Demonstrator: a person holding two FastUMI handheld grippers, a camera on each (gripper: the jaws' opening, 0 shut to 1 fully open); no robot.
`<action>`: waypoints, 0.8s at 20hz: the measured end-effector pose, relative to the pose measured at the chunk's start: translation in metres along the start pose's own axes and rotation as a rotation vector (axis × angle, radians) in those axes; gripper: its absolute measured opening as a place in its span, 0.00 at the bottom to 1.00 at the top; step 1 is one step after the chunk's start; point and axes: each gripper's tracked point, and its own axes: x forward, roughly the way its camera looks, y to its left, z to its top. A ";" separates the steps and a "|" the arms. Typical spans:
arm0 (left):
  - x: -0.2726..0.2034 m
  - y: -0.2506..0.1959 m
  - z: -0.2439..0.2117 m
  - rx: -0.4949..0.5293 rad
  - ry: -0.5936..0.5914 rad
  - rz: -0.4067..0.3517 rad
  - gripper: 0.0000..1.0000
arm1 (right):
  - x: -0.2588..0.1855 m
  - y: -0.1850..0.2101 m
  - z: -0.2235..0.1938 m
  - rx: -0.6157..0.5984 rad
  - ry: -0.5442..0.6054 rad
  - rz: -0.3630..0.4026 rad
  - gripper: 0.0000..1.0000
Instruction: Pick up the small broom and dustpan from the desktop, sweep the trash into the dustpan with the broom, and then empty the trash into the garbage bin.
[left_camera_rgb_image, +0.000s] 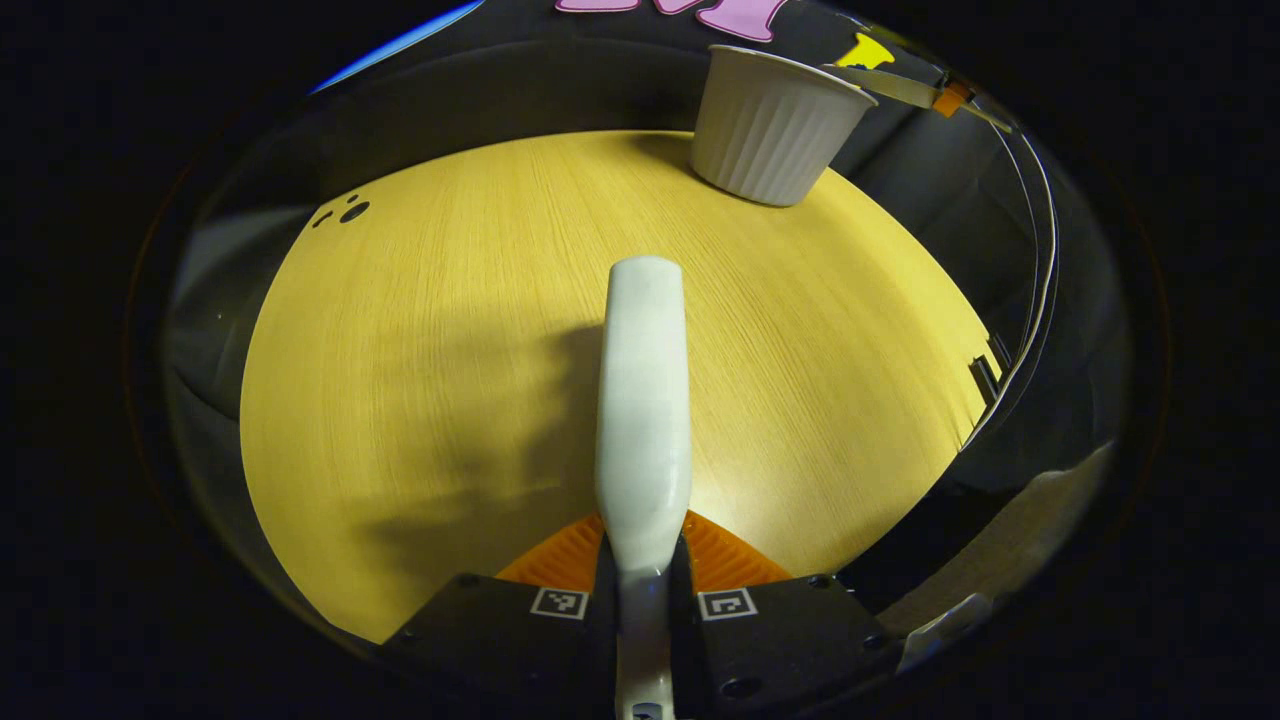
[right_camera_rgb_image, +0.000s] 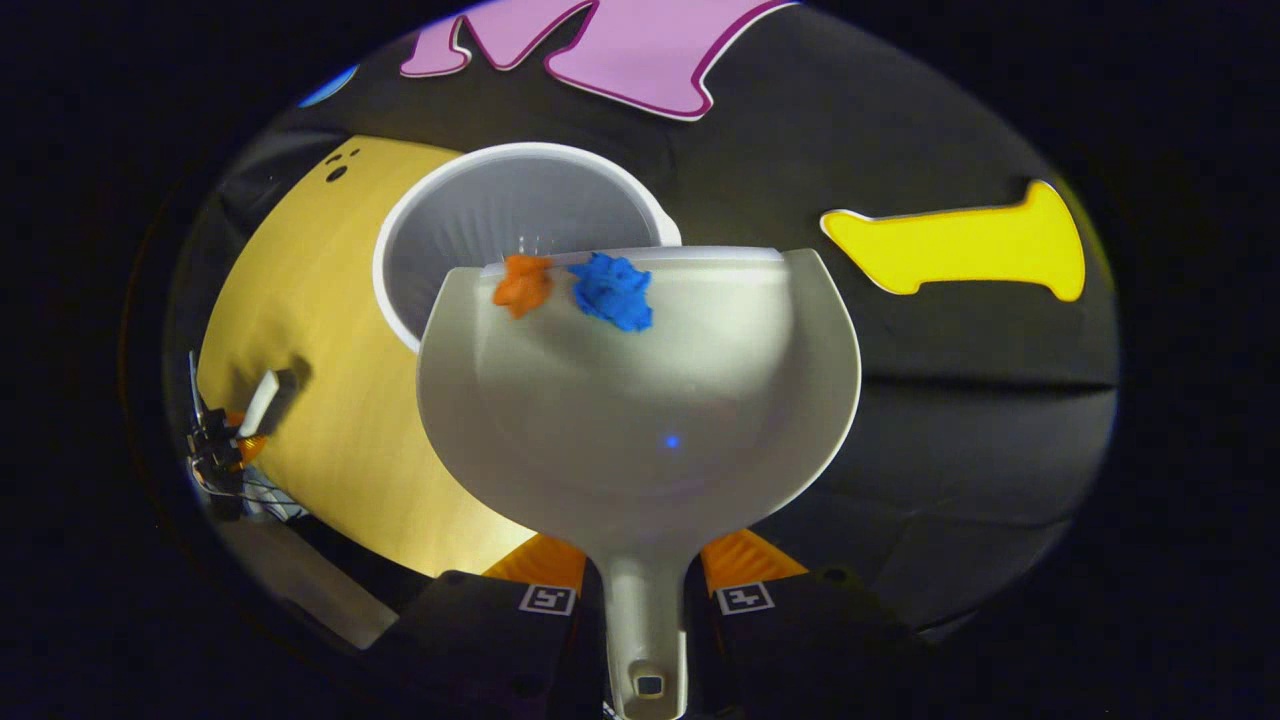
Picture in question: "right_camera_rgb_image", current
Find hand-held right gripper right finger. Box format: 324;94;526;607
683;530;931;720

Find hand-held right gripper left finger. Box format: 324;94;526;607
370;533;608;720

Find white dustpan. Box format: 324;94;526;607
416;245;863;720

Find orange paper scrap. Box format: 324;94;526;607
492;254;554;320

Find white ribbed garbage bin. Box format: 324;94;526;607
372;141;683;353

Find blue paper scrap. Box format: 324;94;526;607
568;252;655;333

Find wooden desktop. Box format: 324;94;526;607
195;135;541;579

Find grey textured panel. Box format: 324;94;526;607
215;515;401;651

